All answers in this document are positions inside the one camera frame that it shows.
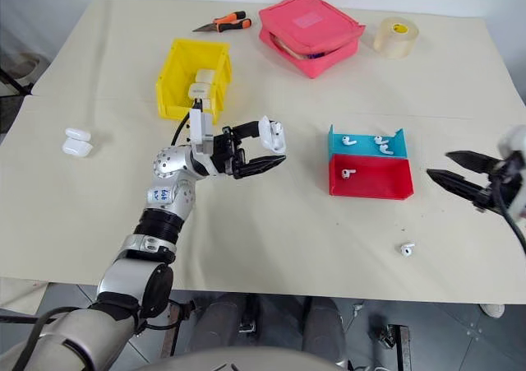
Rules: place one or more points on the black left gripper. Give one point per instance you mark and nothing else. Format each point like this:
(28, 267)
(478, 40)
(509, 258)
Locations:
(226, 153)

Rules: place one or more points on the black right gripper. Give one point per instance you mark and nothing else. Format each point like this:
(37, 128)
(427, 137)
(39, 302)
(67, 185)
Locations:
(503, 182)

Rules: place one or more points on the white earbud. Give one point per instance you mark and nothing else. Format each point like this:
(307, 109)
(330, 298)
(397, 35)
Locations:
(276, 128)
(407, 249)
(377, 139)
(384, 148)
(345, 174)
(347, 140)

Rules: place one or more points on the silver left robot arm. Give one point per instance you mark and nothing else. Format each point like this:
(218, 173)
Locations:
(164, 165)

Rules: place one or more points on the yellow plastic bin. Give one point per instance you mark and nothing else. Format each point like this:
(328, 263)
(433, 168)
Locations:
(172, 75)

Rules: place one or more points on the red plastic tray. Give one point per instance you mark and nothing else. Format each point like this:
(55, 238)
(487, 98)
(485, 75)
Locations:
(378, 177)

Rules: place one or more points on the teal plastic tray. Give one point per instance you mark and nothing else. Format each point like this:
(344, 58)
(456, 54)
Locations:
(361, 149)

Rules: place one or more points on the orange and black pliers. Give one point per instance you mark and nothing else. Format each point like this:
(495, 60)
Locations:
(234, 23)

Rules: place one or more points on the pink fabric pouch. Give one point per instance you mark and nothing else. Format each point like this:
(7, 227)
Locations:
(308, 21)

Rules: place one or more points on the white shoe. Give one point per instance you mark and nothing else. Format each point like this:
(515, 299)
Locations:
(493, 310)

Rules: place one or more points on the beige tape roll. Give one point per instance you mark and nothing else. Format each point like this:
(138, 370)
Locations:
(394, 42)

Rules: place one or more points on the rusty metal bar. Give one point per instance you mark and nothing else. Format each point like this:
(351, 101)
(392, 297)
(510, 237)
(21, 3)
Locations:
(404, 346)
(172, 334)

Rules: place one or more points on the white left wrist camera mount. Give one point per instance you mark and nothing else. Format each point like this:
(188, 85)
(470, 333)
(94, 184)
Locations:
(200, 128)

